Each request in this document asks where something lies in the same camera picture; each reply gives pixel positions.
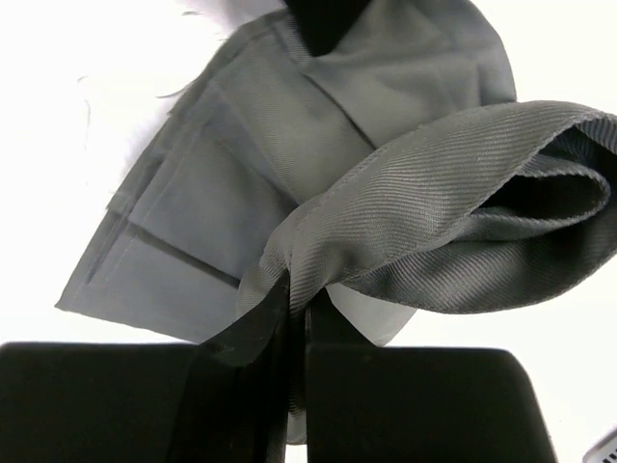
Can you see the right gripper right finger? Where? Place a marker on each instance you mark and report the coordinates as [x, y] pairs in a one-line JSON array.
[[367, 403]]

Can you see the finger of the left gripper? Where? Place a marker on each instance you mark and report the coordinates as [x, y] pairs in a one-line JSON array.
[[322, 24]]

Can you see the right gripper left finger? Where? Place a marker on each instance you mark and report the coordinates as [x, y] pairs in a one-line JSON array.
[[223, 400]]

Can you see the grey pleated skirt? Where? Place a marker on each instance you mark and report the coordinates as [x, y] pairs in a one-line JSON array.
[[399, 168]]

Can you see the white plastic basket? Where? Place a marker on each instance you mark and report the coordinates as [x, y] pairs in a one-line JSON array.
[[604, 451]]

